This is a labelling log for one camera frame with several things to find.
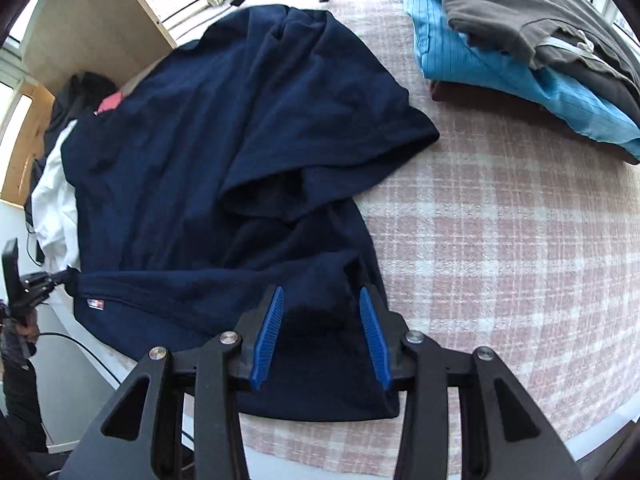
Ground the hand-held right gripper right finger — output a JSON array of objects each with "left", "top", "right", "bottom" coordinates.
[{"left": 359, "top": 285, "right": 583, "bottom": 480}]

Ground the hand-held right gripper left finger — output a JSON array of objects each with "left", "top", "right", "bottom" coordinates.
[{"left": 59, "top": 285, "right": 286, "bottom": 480}]

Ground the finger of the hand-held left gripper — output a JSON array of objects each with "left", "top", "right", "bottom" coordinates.
[{"left": 45, "top": 266, "right": 82, "bottom": 292}]

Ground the navy blue t-shirt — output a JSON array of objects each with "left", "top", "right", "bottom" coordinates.
[{"left": 60, "top": 4, "right": 441, "bottom": 422}]

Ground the person's left forearm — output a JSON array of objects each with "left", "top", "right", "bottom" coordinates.
[{"left": 0, "top": 300, "right": 48, "bottom": 453}]

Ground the person's left hand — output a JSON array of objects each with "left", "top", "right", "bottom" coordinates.
[{"left": 15, "top": 307, "right": 42, "bottom": 346}]

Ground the white cloth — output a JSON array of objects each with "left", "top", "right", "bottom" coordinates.
[{"left": 31, "top": 120, "right": 81, "bottom": 271}]

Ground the pink plaid blanket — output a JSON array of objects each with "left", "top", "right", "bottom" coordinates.
[{"left": 120, "top": 0, "right": 640, "bottom": 476}]

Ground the pink cloth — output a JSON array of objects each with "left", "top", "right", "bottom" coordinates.
[{"left": 96, "top": 91, "right": 126, "bottom": 115}]

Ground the black cloth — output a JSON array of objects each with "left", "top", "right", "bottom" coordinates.
[{"left": 30, "top": 71, "right": 118, "bottom": 221}]

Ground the folded dark brown garment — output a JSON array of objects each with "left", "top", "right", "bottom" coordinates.
[{"left": 430, "top": 80, "right": 546, "bottom": 108}]

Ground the folded blue garment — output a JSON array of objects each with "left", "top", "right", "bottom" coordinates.
[{"left": 400, "top": 0, "right": 640, "bottom": 165}]

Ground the folded grey garment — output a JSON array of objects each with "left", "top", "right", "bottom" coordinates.
[{"left": 442, "top": 0, "right": 640, "bottom": 91}]

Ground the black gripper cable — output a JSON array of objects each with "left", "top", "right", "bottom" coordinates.
[{"left": 37, "top": 331, "right": 123, "bottom": 388}]

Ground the wooden door frame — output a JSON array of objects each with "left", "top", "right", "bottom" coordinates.
[{"left": 0, "top": 82, "right": 56, "bottom": 206}]

